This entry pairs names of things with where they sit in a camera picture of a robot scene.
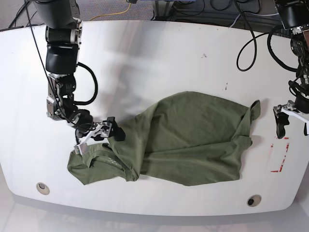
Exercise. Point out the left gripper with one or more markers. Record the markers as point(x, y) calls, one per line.
point(282, 113)

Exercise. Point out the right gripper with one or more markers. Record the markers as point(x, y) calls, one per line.
point(101, 130)

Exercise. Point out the green t-shirt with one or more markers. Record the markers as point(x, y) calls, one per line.
point(189, 138)

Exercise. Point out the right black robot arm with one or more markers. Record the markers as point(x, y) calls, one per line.
point(63, 37)

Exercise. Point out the red tape rectangle marking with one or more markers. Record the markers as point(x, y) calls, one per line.
point(278, 152)

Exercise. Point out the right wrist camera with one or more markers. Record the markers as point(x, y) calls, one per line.
point(81, 149)

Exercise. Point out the left table cable grommet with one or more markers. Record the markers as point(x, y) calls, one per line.
point(42, 188)

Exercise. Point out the table cable grommet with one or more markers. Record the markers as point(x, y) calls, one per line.
point(254, 200)
point(42, 188)

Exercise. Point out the right table cable grommet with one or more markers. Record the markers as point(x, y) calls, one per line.
point(254, 200)

